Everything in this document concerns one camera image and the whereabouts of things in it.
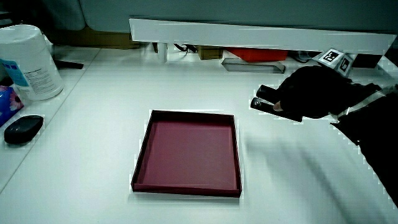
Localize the white wipes canister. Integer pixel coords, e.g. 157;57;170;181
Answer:
0;24;65;101

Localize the black stapler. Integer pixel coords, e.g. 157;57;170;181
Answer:
250;84;303;123

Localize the small brown box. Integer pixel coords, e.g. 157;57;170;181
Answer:
197;45;224;60

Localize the clear acrylic holder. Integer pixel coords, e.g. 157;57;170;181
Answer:
221;57;287;75

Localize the person's right hand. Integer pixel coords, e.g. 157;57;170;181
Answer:
272;47;384;121

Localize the white desk shelf riser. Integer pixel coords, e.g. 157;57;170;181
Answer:
128;17;397;62

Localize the brown cardboard box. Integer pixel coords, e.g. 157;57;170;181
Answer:
49;26;141;50

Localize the white desk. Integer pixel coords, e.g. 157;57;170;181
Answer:
0;43;398;224

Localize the person's right forearm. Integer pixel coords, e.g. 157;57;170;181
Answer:
330;83;398;208

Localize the maroon square tray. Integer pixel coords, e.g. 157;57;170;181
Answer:
131;110;243;198

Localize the blue flowered tissue pack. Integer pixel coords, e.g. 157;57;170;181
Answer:
0;85;25;127

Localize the black computer mouse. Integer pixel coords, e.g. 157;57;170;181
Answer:
3;114;45;145

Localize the black cable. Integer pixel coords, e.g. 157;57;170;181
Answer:
173;43;198;54

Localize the red box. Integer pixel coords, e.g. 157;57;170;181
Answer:
226;47;289;63

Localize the black rectangular object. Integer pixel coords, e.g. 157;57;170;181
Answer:
352;53;383;69

